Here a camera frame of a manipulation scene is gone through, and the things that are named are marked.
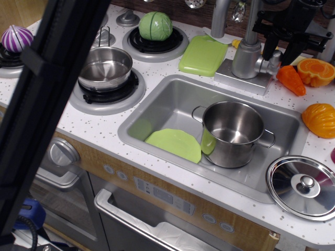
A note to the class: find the hanging silver utensil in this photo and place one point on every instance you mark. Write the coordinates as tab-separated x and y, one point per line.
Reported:
239	11

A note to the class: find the silver stove knob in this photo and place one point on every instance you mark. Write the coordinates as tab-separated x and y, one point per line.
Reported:
127	19
103	39

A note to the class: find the back stove burner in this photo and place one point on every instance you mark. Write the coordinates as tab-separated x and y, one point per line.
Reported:
155	51

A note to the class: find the purple toy eggplant slice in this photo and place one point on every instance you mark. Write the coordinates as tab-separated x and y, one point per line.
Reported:
297	60

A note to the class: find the front stove burner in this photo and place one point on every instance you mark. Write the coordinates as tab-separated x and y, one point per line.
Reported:
111	102

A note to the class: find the silver oven dial knob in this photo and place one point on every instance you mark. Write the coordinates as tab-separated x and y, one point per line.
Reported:
62	153

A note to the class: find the silver stove knob back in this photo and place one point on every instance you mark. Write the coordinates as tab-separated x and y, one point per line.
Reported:
127	19

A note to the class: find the hanging slotted spoon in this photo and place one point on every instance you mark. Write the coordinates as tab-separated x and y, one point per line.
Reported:
195	4

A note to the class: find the silver faucet lever handle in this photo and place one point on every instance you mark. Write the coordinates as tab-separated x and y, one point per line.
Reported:
270	66

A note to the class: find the tall stainless steel pot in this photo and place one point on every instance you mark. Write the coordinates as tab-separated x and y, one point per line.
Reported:
231	132

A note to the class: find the green plastic cutting board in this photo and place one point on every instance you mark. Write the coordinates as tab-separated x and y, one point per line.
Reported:
203	56

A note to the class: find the grey toy sink basin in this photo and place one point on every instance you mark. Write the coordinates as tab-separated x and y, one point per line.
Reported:
179	102

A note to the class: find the silver dishwasher door handle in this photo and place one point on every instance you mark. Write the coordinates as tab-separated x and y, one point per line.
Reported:
130	233

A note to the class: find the orange toy pumpkin half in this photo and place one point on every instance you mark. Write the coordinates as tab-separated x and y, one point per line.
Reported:
319	119

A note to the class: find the magenta toy at edge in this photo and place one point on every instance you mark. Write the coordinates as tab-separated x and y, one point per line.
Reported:
332	155

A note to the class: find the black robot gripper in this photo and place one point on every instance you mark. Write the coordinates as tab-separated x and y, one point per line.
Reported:
294	25

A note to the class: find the orange toy pepper half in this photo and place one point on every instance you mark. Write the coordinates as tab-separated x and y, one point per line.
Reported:
315	72

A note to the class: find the black camera mount frame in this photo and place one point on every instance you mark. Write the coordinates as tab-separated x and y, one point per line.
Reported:
51	67

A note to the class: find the silver oven door handle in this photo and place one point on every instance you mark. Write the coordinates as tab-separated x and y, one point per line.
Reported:
65	183

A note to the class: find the stove burner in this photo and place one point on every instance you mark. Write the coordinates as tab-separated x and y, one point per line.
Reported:
155	51
111	102

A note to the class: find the silver toy faucet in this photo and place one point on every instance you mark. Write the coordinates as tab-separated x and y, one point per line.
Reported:
239	72

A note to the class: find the blue clamp with cable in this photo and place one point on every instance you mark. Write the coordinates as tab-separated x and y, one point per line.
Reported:
31	217

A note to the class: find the silver stove knob middle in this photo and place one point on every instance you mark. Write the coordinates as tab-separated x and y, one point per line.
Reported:
103	39

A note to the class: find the small stainless steel saucepan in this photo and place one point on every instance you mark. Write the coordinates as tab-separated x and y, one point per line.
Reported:
105	68

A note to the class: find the green toy cabbage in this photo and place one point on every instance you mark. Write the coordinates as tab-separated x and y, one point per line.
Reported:
155	26

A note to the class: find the orange toy carrot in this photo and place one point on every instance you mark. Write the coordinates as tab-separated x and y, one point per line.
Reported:
288	76

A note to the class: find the stainless steel pot lid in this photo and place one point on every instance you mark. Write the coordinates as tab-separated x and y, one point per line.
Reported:
302	186

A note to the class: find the green plastic plate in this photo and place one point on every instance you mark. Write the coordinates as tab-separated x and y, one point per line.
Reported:
177	142

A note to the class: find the purple striped toy onion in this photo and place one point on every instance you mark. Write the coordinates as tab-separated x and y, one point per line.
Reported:
16	38

